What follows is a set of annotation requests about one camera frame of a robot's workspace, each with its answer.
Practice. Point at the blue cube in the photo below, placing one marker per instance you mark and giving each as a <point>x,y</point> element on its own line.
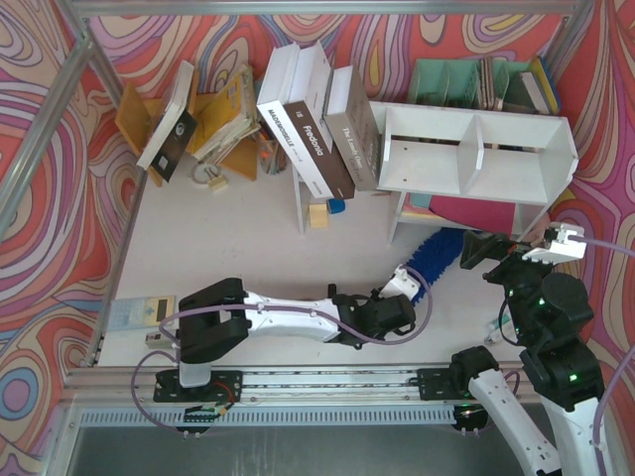
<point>335,206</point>

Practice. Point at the blue yellow book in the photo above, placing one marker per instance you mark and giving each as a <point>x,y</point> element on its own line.
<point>540,80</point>

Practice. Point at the white bookshelf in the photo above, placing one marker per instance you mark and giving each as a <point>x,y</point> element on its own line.
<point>526,160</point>

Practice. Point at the blue microfiber duster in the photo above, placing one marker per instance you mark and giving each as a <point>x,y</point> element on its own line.
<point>437,253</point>

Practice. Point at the pink folder stack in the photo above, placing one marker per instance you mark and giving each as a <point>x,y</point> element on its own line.
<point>487,215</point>

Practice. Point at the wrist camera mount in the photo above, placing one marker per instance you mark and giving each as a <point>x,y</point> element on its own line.
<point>405,281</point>
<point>559,246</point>

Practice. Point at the white black leaning book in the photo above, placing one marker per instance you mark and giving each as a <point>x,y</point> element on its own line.
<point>171,126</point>

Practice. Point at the brown Fredonia book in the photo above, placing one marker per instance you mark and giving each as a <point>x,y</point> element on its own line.
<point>321,167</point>

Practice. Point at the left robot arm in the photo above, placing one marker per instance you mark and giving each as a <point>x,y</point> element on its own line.
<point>218,318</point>

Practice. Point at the green file organizer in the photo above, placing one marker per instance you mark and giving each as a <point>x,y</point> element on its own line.
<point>455,82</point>

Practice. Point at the yellow wooden zigzag shelf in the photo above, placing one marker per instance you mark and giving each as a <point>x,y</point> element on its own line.
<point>133,121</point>

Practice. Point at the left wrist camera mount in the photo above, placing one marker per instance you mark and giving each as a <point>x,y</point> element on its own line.
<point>405,281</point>

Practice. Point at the stack of worn books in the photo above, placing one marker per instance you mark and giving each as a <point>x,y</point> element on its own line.
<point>229,117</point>

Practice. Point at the white black remote device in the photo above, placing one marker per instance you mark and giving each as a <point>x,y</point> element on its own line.
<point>158,340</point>

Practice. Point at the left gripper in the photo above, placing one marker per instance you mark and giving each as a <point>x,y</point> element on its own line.
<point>404,307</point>

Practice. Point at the clear pencil cup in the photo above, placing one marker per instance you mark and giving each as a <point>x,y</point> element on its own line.
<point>271,156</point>

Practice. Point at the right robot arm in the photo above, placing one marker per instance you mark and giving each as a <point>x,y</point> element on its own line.
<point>548,311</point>

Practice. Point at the calculator with blue cross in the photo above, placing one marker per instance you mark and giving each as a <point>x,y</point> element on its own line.
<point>139,312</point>

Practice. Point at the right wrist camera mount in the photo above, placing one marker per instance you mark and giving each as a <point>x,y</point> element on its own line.
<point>559,246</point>

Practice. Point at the wooden block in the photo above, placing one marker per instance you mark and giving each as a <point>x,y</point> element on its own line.
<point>318,215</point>

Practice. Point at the pink toy figure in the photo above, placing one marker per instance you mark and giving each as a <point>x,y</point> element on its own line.
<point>535,237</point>

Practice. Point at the taupe Lonely Ones book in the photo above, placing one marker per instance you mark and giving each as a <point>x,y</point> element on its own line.
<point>353,128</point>

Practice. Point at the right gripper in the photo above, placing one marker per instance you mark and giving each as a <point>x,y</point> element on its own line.
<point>497,254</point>

